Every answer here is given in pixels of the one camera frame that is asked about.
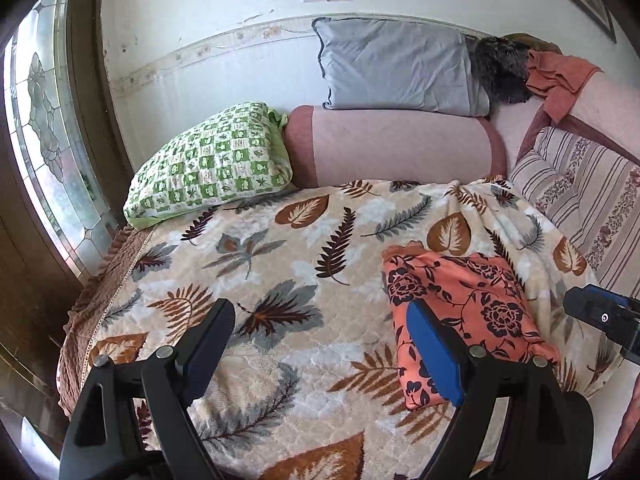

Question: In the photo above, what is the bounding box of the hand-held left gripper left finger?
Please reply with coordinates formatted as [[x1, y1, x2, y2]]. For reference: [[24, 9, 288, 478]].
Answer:
[[59, 298, 237, 480]]

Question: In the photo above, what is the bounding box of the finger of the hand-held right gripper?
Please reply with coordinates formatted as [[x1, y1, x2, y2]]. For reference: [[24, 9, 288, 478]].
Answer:
[[562, 284, 632, 333]]

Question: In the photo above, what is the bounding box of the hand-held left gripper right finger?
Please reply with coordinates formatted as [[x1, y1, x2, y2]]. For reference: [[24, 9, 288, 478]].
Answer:
[[406, 300, 576, 480]]

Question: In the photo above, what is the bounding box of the orange floral garment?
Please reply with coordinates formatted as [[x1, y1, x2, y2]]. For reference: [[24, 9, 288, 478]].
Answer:
[[381, 241, 561, 411]]

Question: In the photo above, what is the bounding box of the striped floral cushion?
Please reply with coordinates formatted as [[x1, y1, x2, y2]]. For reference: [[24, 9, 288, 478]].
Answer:
[[507, 126, 640, 301]]

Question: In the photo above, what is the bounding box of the leaf print blanket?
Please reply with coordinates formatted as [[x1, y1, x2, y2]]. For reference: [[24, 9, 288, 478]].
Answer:
[[82, 177, 623, 480]]

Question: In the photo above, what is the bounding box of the brown bed cover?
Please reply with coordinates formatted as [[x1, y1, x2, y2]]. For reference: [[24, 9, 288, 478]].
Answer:
[[56, 227, 156, 418]]

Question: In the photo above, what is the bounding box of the green checked pillow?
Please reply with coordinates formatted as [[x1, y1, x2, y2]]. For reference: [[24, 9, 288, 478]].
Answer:
[[123, 102, 295, 231]]

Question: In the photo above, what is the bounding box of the pink sofa backrest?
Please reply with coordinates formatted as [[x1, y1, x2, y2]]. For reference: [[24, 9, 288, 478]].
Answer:
[[490, 72, 640, 161]]

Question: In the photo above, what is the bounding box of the pink bolster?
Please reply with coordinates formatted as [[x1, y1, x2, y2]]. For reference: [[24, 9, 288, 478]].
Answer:
[[282, 105, 508, 190]]

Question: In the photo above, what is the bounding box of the salmon cloth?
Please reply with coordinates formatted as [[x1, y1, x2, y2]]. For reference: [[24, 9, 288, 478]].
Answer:
[[525, 50, 603, 123]]

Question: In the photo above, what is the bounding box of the dark fuzzy cloth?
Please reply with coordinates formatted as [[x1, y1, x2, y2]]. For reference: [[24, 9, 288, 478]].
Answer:
[[465, 36, 533, 107]]

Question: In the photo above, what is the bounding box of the wooden door with stained glass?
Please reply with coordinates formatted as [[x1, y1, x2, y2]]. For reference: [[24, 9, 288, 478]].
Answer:
[[0, 0, 131, 480]]

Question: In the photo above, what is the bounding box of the olive cloth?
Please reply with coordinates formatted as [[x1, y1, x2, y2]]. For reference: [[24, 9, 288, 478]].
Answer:
[[502, 32, 563, 56]]

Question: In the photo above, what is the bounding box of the grey pillow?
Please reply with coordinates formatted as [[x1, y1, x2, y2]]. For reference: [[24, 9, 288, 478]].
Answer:
[[311, 16, 492, 118]]

